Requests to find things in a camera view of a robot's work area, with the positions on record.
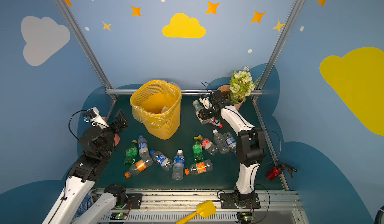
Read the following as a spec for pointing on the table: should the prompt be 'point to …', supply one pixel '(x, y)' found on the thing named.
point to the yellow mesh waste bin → (170, 128)
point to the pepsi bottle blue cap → (161, 159)
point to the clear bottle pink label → (211, 148)
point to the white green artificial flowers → (241, 85)
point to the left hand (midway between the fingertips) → (114, 113)
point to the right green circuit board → (245, 217)
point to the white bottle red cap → (214, 122)
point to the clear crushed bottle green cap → (197, 107)
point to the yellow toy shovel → (205, 208)
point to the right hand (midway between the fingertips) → (203, 112)
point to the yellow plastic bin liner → (153, 103)
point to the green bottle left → (131, 153)
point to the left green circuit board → (119, 216)
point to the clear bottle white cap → (220, 142)
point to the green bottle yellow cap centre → (197, 149)
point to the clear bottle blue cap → (230, 142)
